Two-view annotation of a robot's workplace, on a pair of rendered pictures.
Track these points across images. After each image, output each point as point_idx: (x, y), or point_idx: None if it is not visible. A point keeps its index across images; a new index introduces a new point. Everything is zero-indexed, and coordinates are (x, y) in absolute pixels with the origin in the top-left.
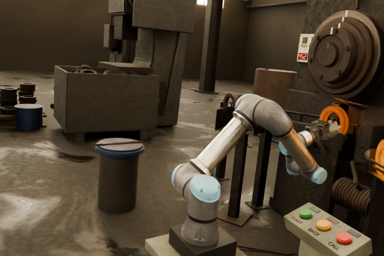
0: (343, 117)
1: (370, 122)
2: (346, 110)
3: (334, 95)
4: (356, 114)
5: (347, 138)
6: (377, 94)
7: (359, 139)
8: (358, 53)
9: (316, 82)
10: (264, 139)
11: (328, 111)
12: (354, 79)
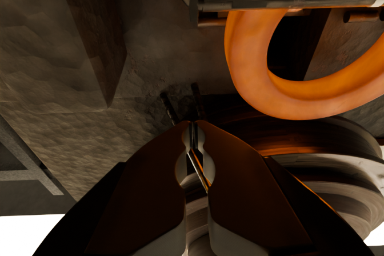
0: (243, 92)
1: (148, 49)
2: (296, 39)
3: (287, 165)
4: (218, 64)
5: None
6: (178, 103)
7: (47, 23)
8: (186, 253)
9: (370, 195)
10: None
11: (348, 94)
12: (188, 217)
